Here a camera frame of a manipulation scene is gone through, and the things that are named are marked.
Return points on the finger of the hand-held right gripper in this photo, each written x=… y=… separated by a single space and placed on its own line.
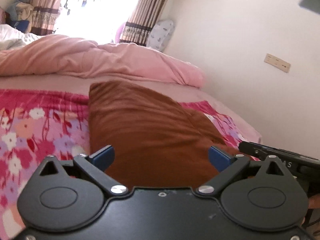
x=251 y=149

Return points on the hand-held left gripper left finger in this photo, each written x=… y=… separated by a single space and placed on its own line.
x=103 y=157

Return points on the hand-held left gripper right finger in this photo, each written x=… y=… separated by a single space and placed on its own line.
x=218 y=158

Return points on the brown garment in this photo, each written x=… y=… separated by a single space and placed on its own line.
x=150 y=130

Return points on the pile of clothes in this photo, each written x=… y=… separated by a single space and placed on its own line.
x=21 y=12

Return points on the pink bed sheet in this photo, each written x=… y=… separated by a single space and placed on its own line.
x=220 y=100

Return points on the pink floral blanket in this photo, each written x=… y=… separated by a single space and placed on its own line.
x=37 y=130

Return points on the pink duvet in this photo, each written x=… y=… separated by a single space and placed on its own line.
x=100 y=57

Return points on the white patterned pillow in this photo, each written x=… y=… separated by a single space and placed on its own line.
x=161 y=35

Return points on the white bedding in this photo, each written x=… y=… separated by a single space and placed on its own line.
x=12 y=36

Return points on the beige patterned curtain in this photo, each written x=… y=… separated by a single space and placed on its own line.
x=147 y=7
x=45 y=5

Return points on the white wall socket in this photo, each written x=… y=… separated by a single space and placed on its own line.
x=277 y=63

